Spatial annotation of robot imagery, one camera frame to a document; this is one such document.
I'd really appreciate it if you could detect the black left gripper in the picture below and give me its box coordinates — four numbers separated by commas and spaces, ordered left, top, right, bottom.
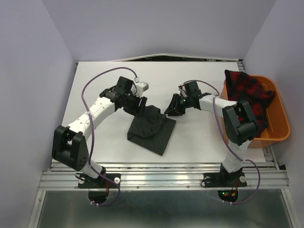
123, 91, 147, 118

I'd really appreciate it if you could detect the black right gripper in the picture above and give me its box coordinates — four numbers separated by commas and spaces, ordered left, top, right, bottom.
163, 93, 191, 117

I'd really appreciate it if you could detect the dark grey dotted skirt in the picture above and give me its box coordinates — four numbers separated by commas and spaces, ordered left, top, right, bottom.
127, 105, 176, 156

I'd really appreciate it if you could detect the red black plaid skirt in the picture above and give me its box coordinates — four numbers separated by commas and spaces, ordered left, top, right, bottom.
225, 70, 276, 137

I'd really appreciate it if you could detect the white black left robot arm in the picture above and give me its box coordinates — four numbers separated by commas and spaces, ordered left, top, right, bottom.
52, 76, 149, 187

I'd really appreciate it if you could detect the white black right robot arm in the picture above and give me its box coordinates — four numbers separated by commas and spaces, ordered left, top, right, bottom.
164, 80, 259, 185

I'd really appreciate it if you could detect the orange plastic bin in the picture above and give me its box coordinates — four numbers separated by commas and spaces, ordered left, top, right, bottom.
220, 75, 290, 148

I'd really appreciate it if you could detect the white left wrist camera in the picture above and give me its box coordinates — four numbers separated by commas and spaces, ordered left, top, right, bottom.
131, 81, 149, 97

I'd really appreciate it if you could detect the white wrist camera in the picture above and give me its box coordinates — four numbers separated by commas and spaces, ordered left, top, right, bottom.
178, 85, 187, 97
131, 81, 149, 97

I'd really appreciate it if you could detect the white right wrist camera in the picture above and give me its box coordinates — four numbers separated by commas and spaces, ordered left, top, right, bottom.
178, 85, 187, 97

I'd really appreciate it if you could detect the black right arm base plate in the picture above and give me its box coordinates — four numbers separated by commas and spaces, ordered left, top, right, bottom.
200, 172, 247, 188

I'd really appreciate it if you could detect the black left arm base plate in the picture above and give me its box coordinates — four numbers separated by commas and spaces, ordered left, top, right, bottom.
75, 173, 117, 189

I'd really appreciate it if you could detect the aluminium extrusion frame rail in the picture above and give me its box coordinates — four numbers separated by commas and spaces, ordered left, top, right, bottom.
38, 162, 290, 191

